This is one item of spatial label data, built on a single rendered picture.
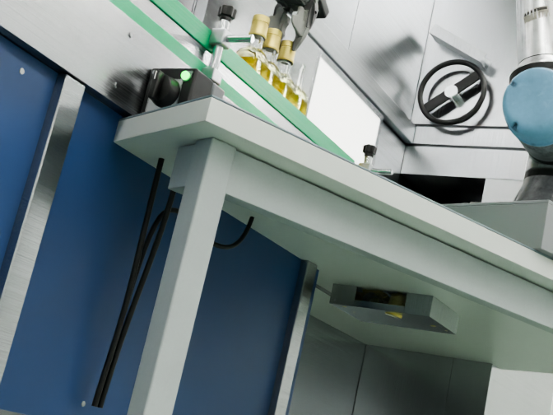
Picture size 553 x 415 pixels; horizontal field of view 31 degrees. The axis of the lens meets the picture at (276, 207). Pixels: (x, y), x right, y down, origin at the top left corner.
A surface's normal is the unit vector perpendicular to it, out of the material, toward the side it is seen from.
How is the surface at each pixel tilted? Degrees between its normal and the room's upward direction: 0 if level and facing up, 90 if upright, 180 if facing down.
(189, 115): 90
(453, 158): 90
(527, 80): 96
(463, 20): 90
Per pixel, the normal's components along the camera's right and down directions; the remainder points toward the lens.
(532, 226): -0.76, -0.32
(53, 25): 0.87, 0.07
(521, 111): -0.48, -0.21
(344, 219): 0.61, -0.06
